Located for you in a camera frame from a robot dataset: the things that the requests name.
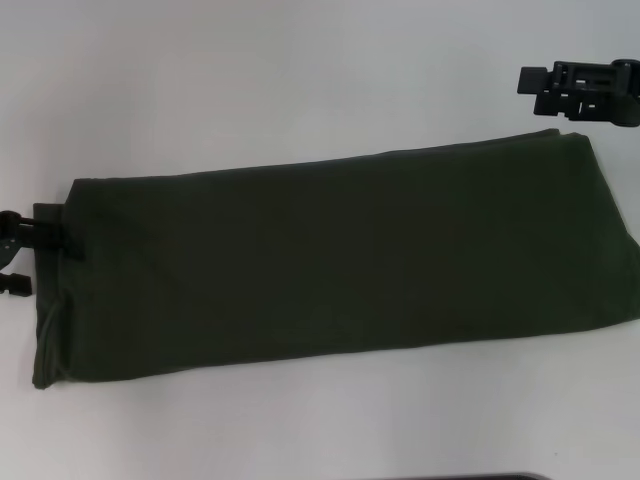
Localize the dark green FREE t-shirt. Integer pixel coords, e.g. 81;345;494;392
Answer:
32;128;640;391

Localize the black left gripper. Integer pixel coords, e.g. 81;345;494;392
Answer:
0;209;85;300

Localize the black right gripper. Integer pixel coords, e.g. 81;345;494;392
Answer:
516;58;640;129

